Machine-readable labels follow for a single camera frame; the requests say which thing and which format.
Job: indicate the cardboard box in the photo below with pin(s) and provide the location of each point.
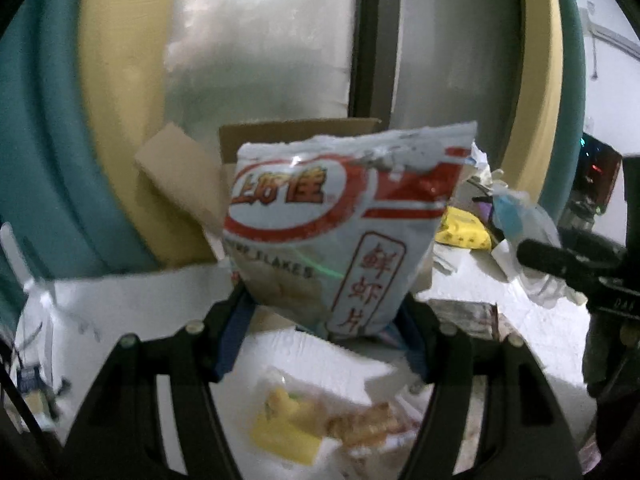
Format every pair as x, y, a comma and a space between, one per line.
185, 185

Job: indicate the white textured table cover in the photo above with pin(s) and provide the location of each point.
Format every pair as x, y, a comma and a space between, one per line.
125, 305

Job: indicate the frosted glass sliding door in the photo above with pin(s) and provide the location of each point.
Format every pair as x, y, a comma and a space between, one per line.
280, 45

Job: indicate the white red shrimp chip bag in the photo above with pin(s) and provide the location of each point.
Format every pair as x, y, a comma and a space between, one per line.
325, 230

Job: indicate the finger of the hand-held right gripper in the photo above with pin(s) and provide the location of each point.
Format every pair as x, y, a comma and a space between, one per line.
555, 262

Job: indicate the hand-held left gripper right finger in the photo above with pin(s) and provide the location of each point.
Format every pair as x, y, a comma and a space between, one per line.
415, 355

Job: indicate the purple object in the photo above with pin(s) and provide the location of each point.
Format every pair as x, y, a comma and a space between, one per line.
483, 205

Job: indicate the yellow curtain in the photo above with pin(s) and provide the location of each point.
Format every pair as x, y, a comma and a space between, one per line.
125, 110
535, 85

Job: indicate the white router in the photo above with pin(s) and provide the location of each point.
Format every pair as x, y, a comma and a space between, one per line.
30, 280

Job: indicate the blue white plastic bag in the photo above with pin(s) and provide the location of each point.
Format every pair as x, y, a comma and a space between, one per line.
525, 230

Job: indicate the teal curtain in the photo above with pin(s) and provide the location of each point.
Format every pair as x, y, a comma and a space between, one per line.
570, 85
40, 135

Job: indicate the black computer tower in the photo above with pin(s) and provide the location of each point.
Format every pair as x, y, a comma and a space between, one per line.
600, 175

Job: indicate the pile of snack packets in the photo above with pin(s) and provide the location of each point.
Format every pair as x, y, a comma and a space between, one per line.
325, 420

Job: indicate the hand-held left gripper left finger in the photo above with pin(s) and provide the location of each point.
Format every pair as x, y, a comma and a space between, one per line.
230, 340

